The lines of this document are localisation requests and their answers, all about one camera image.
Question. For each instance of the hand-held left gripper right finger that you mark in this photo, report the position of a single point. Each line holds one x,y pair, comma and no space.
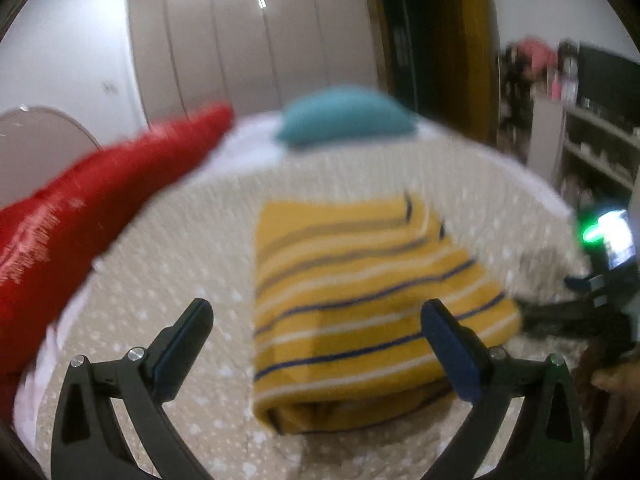
450,350

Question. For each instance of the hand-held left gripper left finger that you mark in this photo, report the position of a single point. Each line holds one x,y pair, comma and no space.
182,350

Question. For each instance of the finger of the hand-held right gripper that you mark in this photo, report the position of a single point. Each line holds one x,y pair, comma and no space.
582,281
565,317

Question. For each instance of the yellow striped shirt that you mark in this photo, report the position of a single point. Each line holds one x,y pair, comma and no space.
350,310

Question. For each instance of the dark clothes rack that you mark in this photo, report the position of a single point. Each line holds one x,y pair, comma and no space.
515,105

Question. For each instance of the pink clothes pile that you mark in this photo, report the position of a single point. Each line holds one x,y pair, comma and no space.
537,55

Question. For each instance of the person's right hand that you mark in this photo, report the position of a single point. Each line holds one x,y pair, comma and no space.
617,379

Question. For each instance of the beige dotted bedspread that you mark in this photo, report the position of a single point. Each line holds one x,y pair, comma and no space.
175,240

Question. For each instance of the white shelf unit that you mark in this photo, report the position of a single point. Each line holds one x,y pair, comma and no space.
550,125

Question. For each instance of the pink box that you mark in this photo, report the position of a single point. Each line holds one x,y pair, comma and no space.
562,89

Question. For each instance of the black screen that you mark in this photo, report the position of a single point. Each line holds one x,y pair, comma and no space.
607,77

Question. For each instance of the red quilt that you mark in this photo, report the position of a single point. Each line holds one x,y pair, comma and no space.
75,220

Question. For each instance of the white spotted bed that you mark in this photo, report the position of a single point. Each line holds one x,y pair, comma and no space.
250,140

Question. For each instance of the pink rounded headboard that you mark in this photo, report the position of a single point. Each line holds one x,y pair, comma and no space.
45,135

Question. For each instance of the wooden door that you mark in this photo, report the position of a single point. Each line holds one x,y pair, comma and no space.
470,35

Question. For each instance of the teal pillow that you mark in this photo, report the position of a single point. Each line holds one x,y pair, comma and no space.
340,115

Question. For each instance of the white wardrobe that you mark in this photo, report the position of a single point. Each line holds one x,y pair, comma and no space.
225,35

